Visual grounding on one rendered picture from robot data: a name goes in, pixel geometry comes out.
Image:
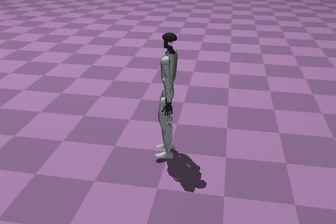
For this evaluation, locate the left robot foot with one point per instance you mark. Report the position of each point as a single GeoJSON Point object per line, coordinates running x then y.
{"type": "Point", "coordinates": [164, 155]}

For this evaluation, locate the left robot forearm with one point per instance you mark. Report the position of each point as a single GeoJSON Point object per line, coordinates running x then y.
{"type": "Point", "coordinates": [168, 87]}

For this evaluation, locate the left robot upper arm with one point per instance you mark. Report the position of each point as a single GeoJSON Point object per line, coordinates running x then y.
{"type": "Point", "coordinates": [165, 61]}

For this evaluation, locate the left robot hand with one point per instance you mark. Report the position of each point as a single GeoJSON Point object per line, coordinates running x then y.
{"type": "Point", "coordinates": [168, 108]}

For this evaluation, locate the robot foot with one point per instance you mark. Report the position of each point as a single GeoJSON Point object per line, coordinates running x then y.
{"type": "Point", "coordinates": [162, 145]}
{"type": "Point", "coordinates": [164, 155]}

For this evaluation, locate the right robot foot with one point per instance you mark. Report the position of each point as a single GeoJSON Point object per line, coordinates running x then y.
{"type": "Point", "coordinates": [162, 145]}

